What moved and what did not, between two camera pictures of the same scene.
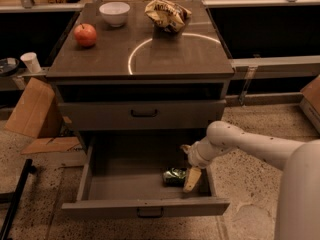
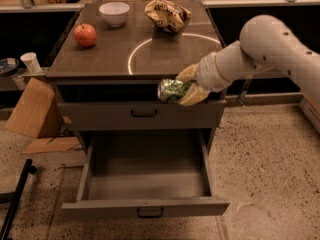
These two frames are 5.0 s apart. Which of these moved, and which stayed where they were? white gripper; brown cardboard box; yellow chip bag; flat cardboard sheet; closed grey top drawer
Moved: white gripper
Stayed: closed grey top drawer; brown cardboard box; flat cardboard sheet; yellow chip bag
